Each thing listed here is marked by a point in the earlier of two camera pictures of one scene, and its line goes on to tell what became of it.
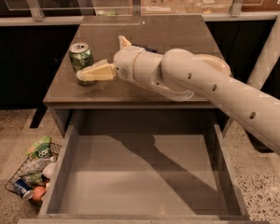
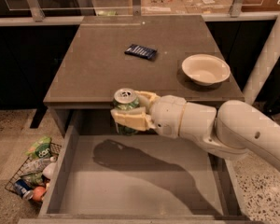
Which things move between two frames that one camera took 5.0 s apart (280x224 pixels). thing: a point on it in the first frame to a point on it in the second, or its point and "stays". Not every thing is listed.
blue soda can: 24,189 stays
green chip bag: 40,149 stays
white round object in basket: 49,171 stays
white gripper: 123,63 to 168,114
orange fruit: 38,192 stays
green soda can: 81,56 to 126,98
